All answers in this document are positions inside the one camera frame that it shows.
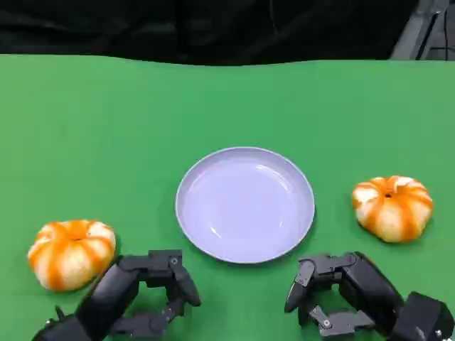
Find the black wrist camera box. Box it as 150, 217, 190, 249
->
387, 291, 447, 341
31, 312, 86, 341

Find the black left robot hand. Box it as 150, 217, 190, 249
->
76, 249, 202, 341

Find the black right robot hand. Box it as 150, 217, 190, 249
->
284, 251, 405, 337

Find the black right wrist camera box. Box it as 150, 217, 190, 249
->
387, 291, 447, 341

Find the black backdrop cloth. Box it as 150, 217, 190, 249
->
0, 0, 420, 67

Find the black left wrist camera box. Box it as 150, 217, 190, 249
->
31, 312, 86, 341

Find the orange and white bread roll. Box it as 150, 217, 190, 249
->
27, 220, 117, 292
351, 175, 434, 244

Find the thin hanging cable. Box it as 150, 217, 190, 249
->
268, 0, 279, 36

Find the grey metal frame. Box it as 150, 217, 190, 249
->
390, 0, 455, 61

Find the green table cloth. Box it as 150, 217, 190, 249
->
0, 53, 455, 341

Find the lilac plate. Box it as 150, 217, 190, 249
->
175, 146, 316, 265

